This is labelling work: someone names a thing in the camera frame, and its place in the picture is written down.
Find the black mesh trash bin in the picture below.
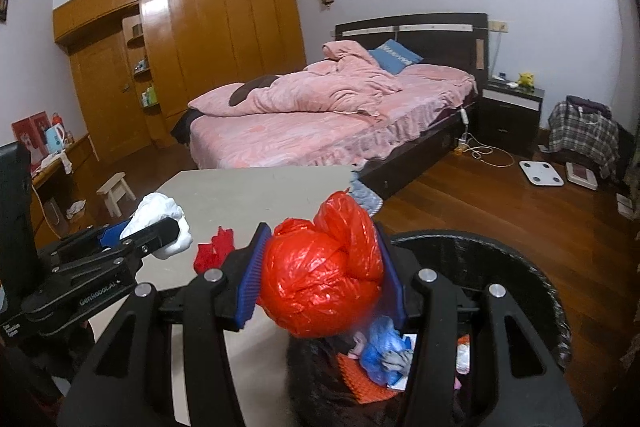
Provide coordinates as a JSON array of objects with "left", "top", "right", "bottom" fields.
[{"left": 287, "top": 231, "right": 573, "bottom": 427}]

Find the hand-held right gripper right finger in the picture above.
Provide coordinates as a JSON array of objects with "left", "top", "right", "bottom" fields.
[{"left": 374, "top": 222, "right": 583, "bottom": 427}]

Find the plaid bag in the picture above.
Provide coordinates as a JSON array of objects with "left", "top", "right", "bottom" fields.
[{"left": 547, "top": 96, "right": 621, "bottom": 180}]

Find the dark nightstand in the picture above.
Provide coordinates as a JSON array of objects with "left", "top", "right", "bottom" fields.
[{"left": 475, "top": 79, "right": 545, "bottom": 158}]

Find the white plastic bag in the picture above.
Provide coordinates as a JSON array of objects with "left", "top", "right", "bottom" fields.
[{"left": 120, "top": 193, "right": 193, "bottom": 260}]

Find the blue plastic bag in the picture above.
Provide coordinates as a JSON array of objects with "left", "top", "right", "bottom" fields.
[{"left": 360, "top": 317, "right": 413, "bottom": 385}]

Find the pink duvet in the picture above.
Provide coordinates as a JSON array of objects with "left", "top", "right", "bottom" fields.
[{"left": 189, "top": 41, "right": 403, "bottom": 118}]

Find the dark-faced bathroom scale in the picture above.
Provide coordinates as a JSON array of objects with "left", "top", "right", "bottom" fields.
[{"left": 565, "top": 162, "right": 598, "bottom": 191}]

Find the pink bed sheet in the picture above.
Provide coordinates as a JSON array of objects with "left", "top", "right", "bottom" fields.
[{"left": 189, "top": 64, "right": 476, "bottom": 170}]

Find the blue pillow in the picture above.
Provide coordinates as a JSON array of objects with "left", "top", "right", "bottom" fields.
[{"left": 367, "top": 39, "right": 425, "bottom": 75}]

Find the wooden wardrobe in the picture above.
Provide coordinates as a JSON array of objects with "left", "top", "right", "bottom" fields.
[{"left": 52, "top": 0, "right": 307, "bottom": 168}]

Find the orange foam net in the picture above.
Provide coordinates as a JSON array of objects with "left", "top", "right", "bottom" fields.
[{"left": 335, "top": 352, "right": 388, "bottom": 405}]

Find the black cloth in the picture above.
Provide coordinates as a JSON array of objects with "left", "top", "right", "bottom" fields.
[{"left": 171, "top": 109, "right": 201, "bottom": 145}]

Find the white bathroom scale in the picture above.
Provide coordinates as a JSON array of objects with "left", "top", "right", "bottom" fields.
[{"left": 519, "top": 160, "right": 565, "bottom": 188}]

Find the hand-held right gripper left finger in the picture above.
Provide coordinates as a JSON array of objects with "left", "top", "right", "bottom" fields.
[{"left": 62, "top": 222, "right": 273, "bottom": 427}]

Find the red photo frame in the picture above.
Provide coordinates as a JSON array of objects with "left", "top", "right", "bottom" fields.
[{"left": 11, "top": 111, "right": 51, "bottom": 172}]

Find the white cable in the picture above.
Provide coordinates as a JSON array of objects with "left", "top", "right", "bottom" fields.
[{"left": 457, "top": 134, "right": 515, "bottom": 168}]

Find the blue frilled cloth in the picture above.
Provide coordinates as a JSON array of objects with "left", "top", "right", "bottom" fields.
[{"left": 347, "top": 167, "right": 383, "bottom": 220}]

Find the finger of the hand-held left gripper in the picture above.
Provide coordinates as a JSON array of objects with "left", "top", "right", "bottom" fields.
[
  {"left": 50, "top": 218, "right": 181, "bottom": 285},
  {"left": 39, "top": 224, "right": 128, "bottom": 265}
]

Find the dark wooden bed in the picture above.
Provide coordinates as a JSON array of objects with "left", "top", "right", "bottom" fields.
[{"left": 172, "top": 13, "right": 490, "bottom": 200}]

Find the light blue kettle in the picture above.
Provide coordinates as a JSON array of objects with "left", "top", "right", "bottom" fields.
[{"left": 45, "top": 124, "right": 67, "bottom": 154}]

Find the wooden desk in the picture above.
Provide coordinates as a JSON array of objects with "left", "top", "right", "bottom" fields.
[{"left": 27, "top": 132, "right": 98, "bottom": 228}]

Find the brown paper bag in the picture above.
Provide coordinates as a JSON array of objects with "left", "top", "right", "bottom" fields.
[{"left": 42, "top": 197, "right": 63, "bottom": 235}]

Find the red cloth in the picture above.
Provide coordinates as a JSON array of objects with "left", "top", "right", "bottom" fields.
[{"left": 192, "top": 227, "right": 236, "bottom": 273}]

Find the white wooden stool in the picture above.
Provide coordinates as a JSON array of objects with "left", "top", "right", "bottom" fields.
[{"left": 96, "top": 173, "right": 137, "bottom": 218}]

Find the red plastic bag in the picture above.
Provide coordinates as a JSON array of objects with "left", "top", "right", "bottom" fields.
[{"left": 260, "top": 192, "right": 386, "bottom": 339}]

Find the orange cable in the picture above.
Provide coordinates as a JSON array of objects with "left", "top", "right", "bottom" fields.
[{"left": 31, "top": 187, "right": 63, "bottom": 238}]

